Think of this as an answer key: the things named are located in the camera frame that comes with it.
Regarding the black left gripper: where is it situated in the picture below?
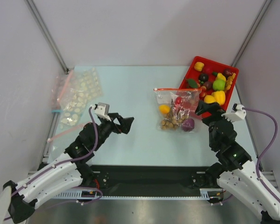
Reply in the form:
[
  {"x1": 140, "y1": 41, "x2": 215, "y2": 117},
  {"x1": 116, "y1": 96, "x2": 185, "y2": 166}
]
[{"x1": 93, "y1": 112, "x2": 133, "y2": 150}]

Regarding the purple onion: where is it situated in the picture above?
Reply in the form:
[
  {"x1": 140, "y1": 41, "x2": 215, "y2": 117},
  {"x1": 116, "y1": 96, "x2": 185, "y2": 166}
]
[{"x1": 181, "y1": 118, "x2": 195, "y2": 132}]

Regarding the red chili pepper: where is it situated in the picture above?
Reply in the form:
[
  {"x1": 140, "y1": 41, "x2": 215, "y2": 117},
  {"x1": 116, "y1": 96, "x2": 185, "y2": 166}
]
[{"x1": 175, "y1": 97, "x2": 182, "y2": 105}]

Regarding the clear zip bag orange zipper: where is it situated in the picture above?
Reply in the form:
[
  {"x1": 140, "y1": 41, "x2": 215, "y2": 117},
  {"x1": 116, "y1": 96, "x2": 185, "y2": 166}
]
[{"x1": 154, "y1": 88, "x2": 201, "y2": 133}]

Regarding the orange yellow mango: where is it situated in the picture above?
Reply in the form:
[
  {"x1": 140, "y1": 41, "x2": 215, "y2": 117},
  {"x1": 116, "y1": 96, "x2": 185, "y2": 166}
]
[{"x1": 159, "y1": 105, "x2": 171, "y2": 114}]

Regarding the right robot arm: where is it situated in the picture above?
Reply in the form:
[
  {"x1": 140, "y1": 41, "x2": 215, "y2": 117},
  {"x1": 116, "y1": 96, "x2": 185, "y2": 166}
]
[{"x1": 195, "y1": 100, "x2": 280, "y2": 224}]

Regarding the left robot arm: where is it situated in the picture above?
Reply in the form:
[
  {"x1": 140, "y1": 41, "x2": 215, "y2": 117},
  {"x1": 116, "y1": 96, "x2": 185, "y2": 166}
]
[{"x1": 3, "y1": 112, "x2": 134, "y2": 224}]

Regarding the bag of white slices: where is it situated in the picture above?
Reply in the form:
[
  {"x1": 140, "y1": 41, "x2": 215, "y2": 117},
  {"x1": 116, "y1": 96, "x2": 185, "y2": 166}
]
[{"x1": 57, "y1": 67, "x2": 103, "y2": 129}]

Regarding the pink zipper empty bag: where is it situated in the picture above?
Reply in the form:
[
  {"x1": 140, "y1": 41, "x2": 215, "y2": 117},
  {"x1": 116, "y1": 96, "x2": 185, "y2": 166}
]
[{"x1": 47, "y1": 75, "x2": 80, "y2": 150}]

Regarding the yellow lemon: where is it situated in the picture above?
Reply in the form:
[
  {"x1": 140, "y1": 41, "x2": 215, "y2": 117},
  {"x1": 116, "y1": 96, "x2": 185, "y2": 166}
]
[{"x1": 203, "y1": 95, "x2": 217, "y2": 104}]

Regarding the yellow bell pepper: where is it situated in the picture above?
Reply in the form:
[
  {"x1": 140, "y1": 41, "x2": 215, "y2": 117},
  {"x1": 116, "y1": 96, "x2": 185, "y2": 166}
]
[{"x1": 211, "y1": 91, "x2": 226, "y2": 105}]

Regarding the red lychee cluster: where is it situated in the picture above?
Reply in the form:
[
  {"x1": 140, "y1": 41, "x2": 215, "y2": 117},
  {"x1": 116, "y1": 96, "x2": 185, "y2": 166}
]
[{"x1": 186, "y1": 78, "x2": 207, "y2": 99}]

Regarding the green apple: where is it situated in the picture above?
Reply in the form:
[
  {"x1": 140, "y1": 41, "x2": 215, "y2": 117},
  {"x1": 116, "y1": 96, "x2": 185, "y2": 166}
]
[{"x1": 212, "y1": 79, "x2": 226, "y2": 91}]

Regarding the red plastic tray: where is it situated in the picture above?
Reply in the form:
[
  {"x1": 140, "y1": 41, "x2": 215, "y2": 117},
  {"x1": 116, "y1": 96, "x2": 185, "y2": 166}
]
[{"x1": 180, "y1": 56, "x2": 239, "y2": 110}]

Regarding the dark purple mangosteen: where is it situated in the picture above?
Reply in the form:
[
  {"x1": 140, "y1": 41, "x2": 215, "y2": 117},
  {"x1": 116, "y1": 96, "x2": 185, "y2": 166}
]
[{"x1": 198, "y1": 73, "x2": 209, "y2": 83}]

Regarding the yellow ginger root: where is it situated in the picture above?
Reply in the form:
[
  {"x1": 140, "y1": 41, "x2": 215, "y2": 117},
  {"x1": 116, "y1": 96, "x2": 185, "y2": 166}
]
[{"x1": 224, "y1": 73, "x2": 236, "y2": 93}]

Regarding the red apple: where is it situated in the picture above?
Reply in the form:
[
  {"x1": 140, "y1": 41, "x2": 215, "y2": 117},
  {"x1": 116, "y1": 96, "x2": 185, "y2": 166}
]
[{"x1": 203, "y1": 65, "x2": 214, "y2": 75}]

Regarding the dark plum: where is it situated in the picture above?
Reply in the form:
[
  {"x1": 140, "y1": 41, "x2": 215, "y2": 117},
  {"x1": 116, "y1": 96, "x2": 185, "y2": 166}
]
[{"x1": 223, "y1": 69, "x2": 233, "y2": 78}]

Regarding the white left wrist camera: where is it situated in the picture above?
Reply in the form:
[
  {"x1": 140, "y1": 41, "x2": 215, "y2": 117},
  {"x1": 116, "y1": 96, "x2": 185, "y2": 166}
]
[{"x1": 93, "y1": 103, "x2": 111, "y2": 121}]

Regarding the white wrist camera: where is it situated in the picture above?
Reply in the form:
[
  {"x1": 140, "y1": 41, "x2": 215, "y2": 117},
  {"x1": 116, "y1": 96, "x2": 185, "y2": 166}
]
[
  {"x1": 93, "y1": 103, "x2": 111, "y2": 121},
  {"x1": 221, "y1": 104, "x2": 246, "y2": 123}
]

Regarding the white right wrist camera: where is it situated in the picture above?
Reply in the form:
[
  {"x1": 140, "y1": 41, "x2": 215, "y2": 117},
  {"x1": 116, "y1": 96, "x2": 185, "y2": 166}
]
[{"x1": 221, "y1": 104, "x2": 246, "y2": 123}]

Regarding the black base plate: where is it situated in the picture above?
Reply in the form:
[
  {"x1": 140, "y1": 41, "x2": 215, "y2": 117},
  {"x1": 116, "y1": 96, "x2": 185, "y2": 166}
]
[{"x1": 80, "y1": 165, "x2": 221, "y2": 198}]

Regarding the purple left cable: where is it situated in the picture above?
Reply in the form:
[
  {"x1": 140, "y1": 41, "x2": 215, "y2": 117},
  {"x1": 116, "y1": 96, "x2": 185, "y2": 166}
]
[{"x1": 3, "y1": 106, "x2": 103, "y2": 221}]

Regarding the white cable duct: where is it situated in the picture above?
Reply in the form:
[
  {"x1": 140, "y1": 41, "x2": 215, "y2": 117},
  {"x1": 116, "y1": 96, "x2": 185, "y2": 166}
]
[{"x1": 52, "y1": 189, "x2": 224, "y2": 201}]

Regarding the right aluminium frame post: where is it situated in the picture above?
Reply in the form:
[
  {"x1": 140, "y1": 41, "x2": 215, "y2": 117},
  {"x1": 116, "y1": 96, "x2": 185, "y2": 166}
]
[{"x1": 231, "y1": 0, "x2": 273, "y2": 67}]

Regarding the aluminium frame post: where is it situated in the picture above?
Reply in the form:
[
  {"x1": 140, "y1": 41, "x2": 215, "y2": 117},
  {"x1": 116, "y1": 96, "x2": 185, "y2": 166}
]
[
  {"x1": 231, "y1": 0, "x2": 273, "y2": 67},
  {"x1": 24, "y1": 0, "x2": 69, "y2": 74}
]

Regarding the left aluminium frame post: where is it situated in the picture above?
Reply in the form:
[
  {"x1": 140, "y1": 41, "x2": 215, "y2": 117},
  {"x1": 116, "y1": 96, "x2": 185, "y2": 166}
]
[{"x1": 24, "y1": 0, "x2": 69, "y2": 74}]

